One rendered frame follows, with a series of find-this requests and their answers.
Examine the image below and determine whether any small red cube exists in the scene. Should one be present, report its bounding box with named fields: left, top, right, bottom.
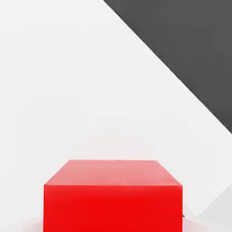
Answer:
left=43, top=159, right=183, bottom=232

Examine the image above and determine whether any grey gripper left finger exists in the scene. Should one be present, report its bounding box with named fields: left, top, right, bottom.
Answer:
left=23, top=216, right=44, bottom=232

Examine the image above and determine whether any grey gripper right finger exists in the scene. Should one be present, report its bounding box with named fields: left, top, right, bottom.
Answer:
left=182, top=213, right=205, bottom=232

